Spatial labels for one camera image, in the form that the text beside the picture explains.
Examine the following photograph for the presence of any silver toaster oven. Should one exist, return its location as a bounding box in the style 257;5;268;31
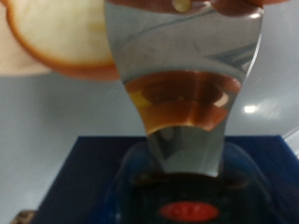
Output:
0;0;299;224

